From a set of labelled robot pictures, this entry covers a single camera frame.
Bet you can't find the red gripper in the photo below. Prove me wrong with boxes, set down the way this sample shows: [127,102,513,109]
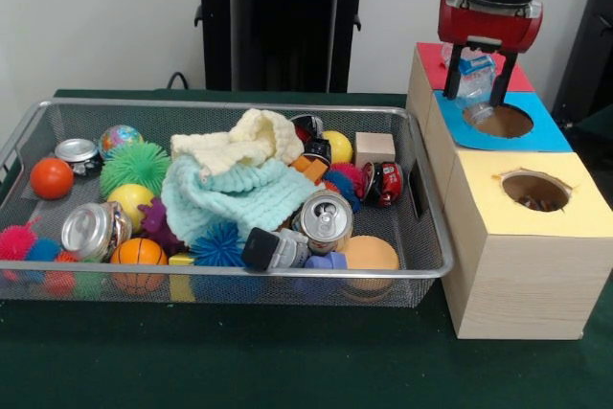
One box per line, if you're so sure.
[438,0,545,109]

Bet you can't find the multicolour cartoon print cloth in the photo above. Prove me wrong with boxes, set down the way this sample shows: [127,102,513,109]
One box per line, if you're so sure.
[517,194,566,213]

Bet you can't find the cream yellow cloth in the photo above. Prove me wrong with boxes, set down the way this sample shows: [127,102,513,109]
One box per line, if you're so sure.
[170,108,306,180]

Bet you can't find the mint green cloth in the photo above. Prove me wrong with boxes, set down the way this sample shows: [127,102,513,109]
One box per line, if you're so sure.
[161,156,319,247]

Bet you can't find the shallow clear mesh bin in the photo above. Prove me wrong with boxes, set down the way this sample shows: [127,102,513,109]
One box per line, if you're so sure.
[0,96,457,309]

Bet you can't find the wooden box with three holes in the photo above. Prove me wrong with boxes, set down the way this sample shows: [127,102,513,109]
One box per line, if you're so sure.
[406,42,613,341]

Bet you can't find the black chair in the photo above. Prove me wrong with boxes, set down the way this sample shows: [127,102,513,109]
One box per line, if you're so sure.
[554,0,613,132]

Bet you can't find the small wooden cube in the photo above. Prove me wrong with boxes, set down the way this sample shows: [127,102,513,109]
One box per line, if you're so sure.
[354,132,397,169]

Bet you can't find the yellow ball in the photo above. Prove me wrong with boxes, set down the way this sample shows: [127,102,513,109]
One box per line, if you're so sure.
[106,183,155,230]
[322,130,353,164]

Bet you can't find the peach orange ball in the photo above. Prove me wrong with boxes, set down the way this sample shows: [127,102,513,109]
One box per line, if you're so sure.
[343,235,401,276]

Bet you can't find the silver drinks can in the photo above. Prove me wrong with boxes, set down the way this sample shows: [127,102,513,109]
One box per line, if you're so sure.
[292,189,354,255]

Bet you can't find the large light green spiky ball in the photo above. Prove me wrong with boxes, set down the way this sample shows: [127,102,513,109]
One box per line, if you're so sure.
[100,142,171,199]

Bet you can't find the orange toy basketball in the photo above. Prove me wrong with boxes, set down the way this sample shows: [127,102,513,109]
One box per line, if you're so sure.
[111,239,169,295]

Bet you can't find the orange red ball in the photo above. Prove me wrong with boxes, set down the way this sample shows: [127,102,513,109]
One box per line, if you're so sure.
[30,157,75,200]

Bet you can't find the pink spiky ball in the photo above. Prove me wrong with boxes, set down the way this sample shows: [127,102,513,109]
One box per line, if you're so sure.
[0,225,37,261]

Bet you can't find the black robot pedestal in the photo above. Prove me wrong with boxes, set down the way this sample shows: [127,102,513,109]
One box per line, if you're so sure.
[185,0,386,94]

